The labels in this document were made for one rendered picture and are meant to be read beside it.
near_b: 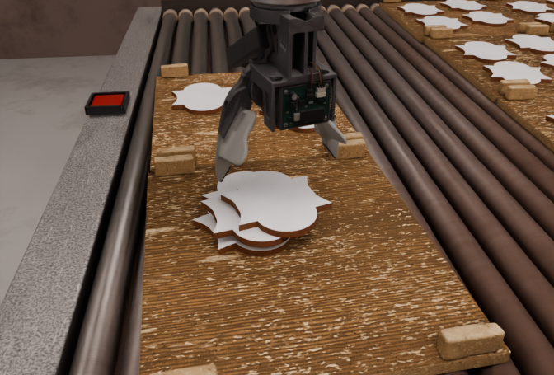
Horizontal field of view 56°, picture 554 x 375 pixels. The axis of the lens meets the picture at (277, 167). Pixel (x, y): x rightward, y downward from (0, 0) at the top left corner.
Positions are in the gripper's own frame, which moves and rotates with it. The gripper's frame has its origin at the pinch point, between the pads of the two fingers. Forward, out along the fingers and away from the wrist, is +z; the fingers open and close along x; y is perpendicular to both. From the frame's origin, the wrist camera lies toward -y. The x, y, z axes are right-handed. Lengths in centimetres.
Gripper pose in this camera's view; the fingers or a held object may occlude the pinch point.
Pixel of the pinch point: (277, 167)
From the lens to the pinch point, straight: 63.8
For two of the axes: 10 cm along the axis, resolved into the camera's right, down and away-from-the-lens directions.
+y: 3.8, 4.6, -8.0
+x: 9.2, -1.9, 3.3
